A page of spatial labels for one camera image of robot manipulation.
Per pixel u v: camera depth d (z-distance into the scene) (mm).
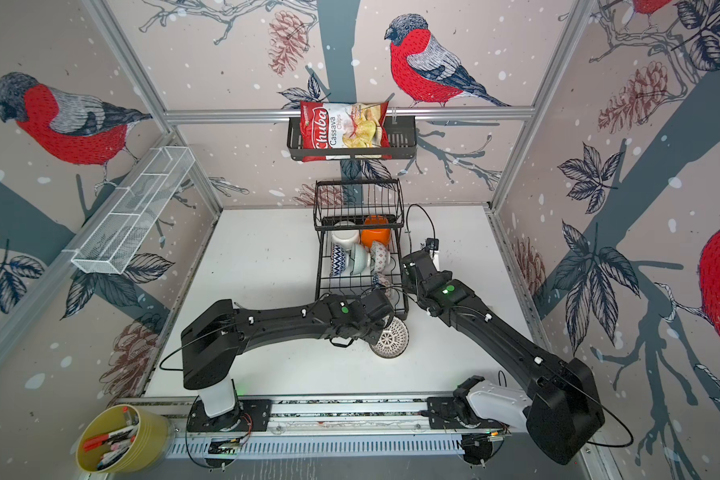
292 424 728
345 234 1031
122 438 640
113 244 713
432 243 699
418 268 601
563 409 386
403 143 928
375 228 1026
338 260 925
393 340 834
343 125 876
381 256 927
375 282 951
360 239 1061
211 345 444
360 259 944
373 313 632
